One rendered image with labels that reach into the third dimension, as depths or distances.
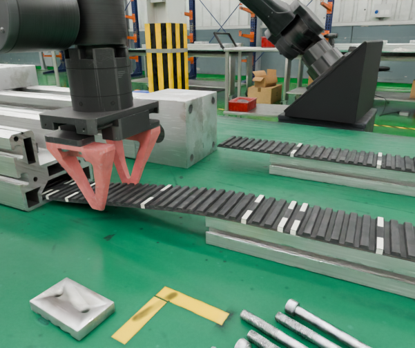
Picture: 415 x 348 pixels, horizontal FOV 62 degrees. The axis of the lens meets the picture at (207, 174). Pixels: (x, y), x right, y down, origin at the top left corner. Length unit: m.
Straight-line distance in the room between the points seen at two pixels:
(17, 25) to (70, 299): 0.18
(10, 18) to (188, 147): 0.29
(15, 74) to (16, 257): 0.50
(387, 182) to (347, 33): 7.61
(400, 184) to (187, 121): 0.27
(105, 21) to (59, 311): 0.22
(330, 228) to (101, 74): 0.23
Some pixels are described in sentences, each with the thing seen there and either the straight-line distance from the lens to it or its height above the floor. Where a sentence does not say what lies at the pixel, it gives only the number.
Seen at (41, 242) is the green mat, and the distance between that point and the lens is 0.35.
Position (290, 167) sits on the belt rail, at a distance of 0.47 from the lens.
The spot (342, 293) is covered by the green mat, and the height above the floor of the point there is 0.78.
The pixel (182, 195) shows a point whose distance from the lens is 0.33.
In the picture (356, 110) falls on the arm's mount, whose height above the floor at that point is 0.81.
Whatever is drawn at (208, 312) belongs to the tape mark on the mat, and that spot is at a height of 0.78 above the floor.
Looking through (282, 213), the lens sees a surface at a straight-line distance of 0.30.
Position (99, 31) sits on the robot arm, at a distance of 0.32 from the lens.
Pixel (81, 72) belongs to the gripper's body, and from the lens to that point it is 0.33.
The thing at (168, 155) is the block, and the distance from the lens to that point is 0.50.
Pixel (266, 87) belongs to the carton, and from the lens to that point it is 5.58.
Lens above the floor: 0.95
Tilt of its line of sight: 21 degrees down
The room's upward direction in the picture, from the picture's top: 1 degrees counter-clockwise
